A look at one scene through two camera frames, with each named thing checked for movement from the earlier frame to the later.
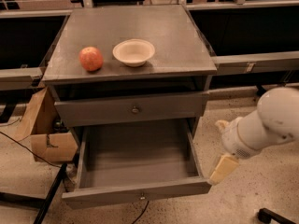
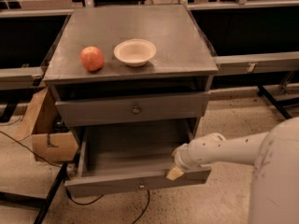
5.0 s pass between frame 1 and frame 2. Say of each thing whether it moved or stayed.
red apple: stayed
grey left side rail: stayed
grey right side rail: stayed
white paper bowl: stayed
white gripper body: moved
